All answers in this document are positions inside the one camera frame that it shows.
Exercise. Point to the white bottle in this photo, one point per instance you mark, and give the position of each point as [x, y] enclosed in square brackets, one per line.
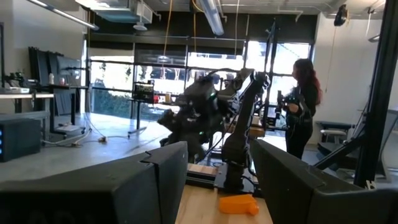
[51, 78]

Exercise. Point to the red cup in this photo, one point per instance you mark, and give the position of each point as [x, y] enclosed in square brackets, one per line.
[156, 99]

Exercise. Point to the black dotted display panel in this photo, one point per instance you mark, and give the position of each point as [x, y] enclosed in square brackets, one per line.
[143, 91]

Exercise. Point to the linear ceiling light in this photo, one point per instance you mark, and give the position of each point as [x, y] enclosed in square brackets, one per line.
[62, 14]

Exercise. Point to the white side table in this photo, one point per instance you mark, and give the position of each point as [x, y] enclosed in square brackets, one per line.
[26, 96]

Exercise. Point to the black background station frame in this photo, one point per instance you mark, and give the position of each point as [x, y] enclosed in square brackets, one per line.
[270, 77]

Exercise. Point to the black standing desk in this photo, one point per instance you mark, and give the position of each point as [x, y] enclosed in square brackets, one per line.
[138, 115]

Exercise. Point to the grey mesh office chair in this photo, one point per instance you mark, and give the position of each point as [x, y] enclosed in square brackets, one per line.
[334, 127]

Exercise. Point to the ceiling tube light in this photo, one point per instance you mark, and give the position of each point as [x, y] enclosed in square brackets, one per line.
[213, 17]

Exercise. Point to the black mesh computer case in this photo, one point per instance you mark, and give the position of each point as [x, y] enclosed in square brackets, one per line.
[18, 140]

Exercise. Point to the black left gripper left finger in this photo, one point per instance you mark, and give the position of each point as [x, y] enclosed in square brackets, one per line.
[93, 199]

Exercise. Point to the ceiling air unit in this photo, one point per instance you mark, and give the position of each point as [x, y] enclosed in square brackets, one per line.
[122, 11]

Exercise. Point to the orange toy block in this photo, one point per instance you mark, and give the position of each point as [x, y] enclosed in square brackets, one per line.
[237, 203]

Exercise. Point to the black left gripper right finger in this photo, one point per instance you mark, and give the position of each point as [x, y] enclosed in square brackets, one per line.
[311, 205]

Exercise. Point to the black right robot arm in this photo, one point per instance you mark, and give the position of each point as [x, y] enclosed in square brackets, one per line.
[245, 124]

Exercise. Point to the person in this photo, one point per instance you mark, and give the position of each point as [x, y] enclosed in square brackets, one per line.
[300, 124]

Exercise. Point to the wooden workshop table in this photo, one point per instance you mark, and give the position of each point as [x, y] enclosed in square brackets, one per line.
[256, 128]

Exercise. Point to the yellow cup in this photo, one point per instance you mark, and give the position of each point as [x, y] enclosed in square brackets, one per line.
[168, 97]

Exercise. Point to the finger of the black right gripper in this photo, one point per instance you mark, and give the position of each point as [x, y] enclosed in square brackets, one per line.
[189, 149]
[168, 120]

